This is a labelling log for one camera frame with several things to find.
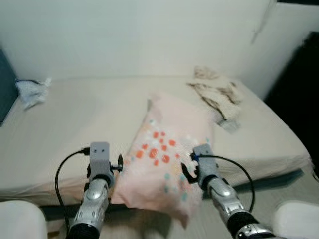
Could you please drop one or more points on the pink patterned pillow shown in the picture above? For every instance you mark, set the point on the pink patterned pillow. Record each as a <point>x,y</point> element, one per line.
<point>169,119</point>

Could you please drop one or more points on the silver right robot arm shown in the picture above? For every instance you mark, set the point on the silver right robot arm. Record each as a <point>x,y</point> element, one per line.
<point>224,194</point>

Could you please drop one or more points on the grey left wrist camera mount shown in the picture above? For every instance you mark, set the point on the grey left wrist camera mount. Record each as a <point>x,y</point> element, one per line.
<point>99,157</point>

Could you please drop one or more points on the bed with beige sheet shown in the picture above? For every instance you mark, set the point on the bed with beige sheet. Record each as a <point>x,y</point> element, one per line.
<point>75,124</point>

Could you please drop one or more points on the crumpled beige cloth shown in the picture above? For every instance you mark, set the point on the crumpled beige cloth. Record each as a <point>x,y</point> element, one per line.
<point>217,94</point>

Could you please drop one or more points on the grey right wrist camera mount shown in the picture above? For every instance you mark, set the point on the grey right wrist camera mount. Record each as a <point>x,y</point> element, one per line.
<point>204,157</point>

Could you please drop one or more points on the teal upholstered headboard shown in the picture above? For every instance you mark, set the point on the teal upholstered headboard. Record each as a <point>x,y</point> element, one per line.
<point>6,89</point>

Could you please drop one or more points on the crumpled white and blue cloth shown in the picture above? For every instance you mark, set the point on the crumpled white and blue cloth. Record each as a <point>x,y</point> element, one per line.
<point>30,92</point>

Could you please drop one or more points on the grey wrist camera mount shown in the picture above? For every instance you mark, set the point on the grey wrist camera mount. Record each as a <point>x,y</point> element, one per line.
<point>204,157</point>
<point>99,157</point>

